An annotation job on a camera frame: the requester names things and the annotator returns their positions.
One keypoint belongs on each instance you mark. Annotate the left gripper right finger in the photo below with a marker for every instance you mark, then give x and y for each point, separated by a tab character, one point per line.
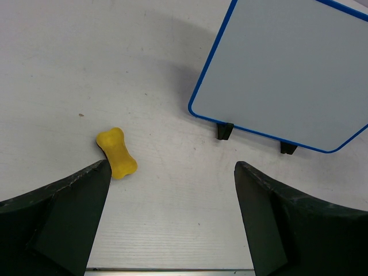
290	232

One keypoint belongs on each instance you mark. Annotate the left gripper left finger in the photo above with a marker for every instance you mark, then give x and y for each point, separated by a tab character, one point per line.
51	230

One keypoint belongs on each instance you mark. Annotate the yellow bone-shaped eraser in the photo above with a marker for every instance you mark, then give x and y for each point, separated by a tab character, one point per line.
112	143

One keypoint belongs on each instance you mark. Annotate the blue framed whiteboard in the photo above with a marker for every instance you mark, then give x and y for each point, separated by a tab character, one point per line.
293	71

